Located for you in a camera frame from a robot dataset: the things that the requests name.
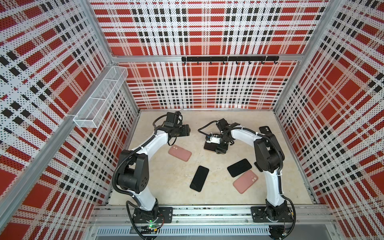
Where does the pink case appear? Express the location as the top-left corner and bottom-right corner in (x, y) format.
(168, 145), (192, 162)
(233, 170), (259, 194)

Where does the white wire mesh basket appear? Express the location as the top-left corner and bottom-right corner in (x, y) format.
(74, 66), (128, 129)

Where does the black hook rail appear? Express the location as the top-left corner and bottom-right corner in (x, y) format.
(181, 56), (280, 63)

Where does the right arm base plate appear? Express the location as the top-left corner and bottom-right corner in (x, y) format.
(251, 206), (293, 224)

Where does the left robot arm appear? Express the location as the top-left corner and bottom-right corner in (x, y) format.
(112, 111), (191, 223)

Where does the black phone case far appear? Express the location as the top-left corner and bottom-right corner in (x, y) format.
(259, 126), (272, 135)

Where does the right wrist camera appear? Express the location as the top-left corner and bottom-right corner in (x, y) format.
(206, 135), (222, 144)

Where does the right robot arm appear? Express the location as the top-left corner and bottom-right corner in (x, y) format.
(198, 119), (296, 224)

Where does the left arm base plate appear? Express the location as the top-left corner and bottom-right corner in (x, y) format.
(133, 207), (174, 224)

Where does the black phone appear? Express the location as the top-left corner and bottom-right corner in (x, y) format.
(190, 166), (209, 192)
(227, 159), (252, 178)
(204, 142), (227, 154)

